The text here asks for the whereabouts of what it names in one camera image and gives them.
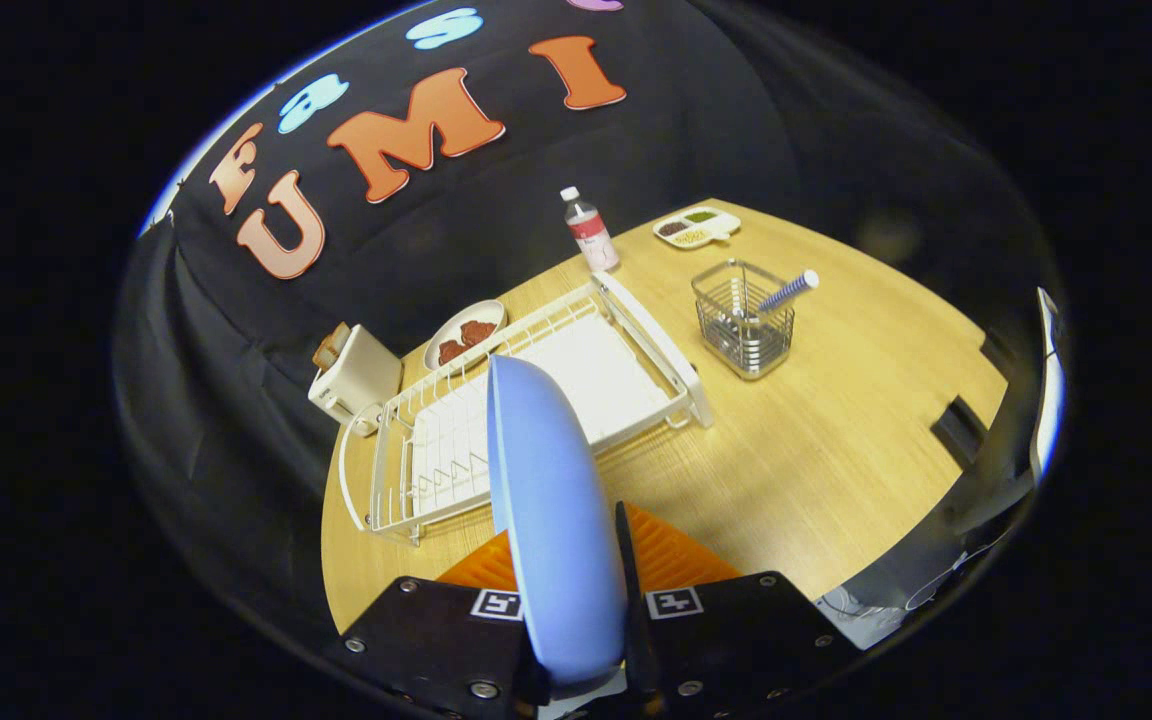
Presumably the striped handle spoon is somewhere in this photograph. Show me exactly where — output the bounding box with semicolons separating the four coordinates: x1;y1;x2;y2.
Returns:
731;269;821;341

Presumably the clear plastic water bottle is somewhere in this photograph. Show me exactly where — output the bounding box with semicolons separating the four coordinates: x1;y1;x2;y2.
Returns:
560;186;621;273

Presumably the white wire dish rack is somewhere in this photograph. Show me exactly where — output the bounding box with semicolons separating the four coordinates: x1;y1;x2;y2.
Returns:
339;270;715;546

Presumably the metal wire basket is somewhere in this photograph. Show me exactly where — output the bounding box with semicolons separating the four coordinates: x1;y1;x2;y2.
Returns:
691;259;797;381

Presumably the white toaster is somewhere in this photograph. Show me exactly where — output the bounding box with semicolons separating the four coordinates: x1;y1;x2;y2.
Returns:
308;323;404;438

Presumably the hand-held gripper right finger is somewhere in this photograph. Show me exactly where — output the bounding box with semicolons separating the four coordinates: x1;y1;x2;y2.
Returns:
616;500;862;716

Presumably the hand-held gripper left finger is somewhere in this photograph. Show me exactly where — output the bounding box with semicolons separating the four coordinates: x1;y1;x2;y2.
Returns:
336;530;549;720

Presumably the blue plate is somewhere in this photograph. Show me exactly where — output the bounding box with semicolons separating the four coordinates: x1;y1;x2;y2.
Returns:
486;355;629;691

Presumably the small white plate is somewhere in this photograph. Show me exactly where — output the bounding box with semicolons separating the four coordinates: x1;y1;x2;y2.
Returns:
423;299;507;373

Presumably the white divided bean dish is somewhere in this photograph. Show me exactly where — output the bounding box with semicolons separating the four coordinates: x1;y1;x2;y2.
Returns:
652;206;742;250

